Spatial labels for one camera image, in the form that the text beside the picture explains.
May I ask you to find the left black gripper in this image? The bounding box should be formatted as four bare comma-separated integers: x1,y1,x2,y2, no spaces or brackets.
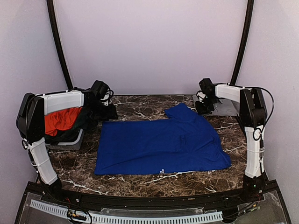
87,100,118,121

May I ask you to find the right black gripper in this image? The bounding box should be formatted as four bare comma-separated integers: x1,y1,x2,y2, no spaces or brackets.
195,96,217,114

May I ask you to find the grey button shirt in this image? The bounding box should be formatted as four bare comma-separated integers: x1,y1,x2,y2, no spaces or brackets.
192,95,237,116

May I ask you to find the blue printed t-shirt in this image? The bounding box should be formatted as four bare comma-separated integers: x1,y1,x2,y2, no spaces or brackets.
94,103,231,175

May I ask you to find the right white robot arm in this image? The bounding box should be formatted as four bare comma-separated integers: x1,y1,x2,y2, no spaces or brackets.
194,78,271,179

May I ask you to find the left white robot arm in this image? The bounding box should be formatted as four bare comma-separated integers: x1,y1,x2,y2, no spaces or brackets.
16,80,118,186

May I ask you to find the grey laundry basket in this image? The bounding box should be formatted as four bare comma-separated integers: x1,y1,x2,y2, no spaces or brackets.
45,129,84,151

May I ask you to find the black garment in basket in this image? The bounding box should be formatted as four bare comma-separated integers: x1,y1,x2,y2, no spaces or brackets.
44,91,98,143

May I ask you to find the orange red garment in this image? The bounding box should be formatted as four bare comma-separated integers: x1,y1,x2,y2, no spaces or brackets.
44,107,82,137

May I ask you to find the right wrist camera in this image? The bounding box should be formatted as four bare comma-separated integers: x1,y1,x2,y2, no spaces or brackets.
196,90,206,102

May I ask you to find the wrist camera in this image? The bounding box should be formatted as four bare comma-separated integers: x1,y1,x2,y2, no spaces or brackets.
196,90,206,102
100,88,114,106

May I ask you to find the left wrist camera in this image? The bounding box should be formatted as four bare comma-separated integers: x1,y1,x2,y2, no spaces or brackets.
100,88,114,106

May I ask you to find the black curved front rail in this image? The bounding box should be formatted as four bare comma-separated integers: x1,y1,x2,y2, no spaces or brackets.
25,181,278,211

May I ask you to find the right black frame post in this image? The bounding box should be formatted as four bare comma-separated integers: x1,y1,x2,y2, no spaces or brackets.
230,0,254,85

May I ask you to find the black frame post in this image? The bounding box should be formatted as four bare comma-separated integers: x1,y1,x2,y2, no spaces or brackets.
230,0,254,85
46,0,73,90

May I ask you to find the white slotted cable duct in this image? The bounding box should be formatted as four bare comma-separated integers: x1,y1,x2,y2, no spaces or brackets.
29,199,223,224

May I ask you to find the left black frame post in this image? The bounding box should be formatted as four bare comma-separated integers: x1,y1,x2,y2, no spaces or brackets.
46,0,73,90

